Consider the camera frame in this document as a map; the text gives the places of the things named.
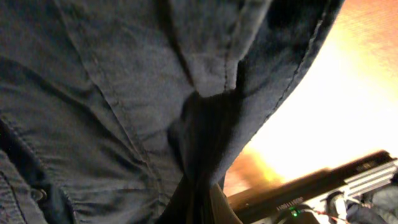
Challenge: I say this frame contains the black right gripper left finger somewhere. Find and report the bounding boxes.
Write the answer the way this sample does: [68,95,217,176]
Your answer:
[156,175,205,224]

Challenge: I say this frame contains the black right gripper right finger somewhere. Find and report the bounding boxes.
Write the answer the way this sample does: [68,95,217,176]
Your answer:
[205,184,242,224]

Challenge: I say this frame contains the dark blue shorts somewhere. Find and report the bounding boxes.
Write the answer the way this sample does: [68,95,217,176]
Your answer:
[1,0,342,224]

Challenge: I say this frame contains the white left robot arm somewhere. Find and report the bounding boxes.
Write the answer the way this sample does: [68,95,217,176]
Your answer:
[229,151,397,223]

